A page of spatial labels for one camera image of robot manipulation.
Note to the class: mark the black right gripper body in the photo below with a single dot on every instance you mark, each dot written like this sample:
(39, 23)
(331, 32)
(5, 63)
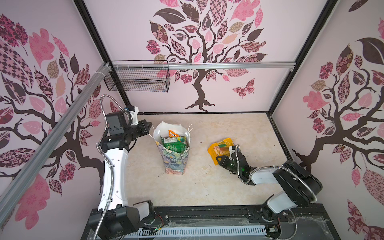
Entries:
(228, 164)

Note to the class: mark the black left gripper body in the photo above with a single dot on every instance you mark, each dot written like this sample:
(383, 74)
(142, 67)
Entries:
(135, 131)

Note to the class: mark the yellow snack bag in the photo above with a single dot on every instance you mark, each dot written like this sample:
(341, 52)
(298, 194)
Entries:
(220, 149)

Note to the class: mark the orange white snack bag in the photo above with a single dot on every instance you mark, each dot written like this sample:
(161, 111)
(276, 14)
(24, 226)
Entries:
(173, 134)

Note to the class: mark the floral paper bag white handles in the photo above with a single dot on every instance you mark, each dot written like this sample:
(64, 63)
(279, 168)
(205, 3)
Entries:
(174, 163)

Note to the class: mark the green snack bag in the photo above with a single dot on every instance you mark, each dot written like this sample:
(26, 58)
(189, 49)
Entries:
(175, 144)

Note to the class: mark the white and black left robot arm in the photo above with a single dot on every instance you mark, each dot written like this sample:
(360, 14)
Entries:
(138, 212)

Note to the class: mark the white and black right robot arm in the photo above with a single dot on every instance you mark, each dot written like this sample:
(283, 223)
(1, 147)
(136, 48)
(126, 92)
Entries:
(269, 212)

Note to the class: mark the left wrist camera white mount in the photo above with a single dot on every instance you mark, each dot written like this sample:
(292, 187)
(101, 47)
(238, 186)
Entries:
(132, 112)

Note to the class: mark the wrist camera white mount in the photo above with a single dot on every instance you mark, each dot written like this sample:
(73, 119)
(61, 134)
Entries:
(232, 150)
(132, 112)

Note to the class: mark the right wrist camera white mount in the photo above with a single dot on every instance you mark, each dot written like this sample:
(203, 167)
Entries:
(232, 150)

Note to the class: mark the black wire basket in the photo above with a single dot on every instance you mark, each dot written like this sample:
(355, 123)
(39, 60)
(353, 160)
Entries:
(139, 76)

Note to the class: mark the aluminium rail back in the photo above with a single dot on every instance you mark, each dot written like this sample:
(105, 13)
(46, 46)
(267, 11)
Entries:
(205, 66)

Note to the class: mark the aluminium rail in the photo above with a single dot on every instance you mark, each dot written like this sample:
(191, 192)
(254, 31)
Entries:
(205, 66)
(24, 179)

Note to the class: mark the black base frame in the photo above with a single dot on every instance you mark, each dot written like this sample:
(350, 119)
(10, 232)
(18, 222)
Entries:
(309, 223)

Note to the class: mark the white slotted cable duct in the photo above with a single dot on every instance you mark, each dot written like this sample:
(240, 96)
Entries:
(214, 231)

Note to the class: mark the aluminium rail left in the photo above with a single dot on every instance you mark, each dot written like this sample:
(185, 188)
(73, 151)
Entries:
(24, 179)

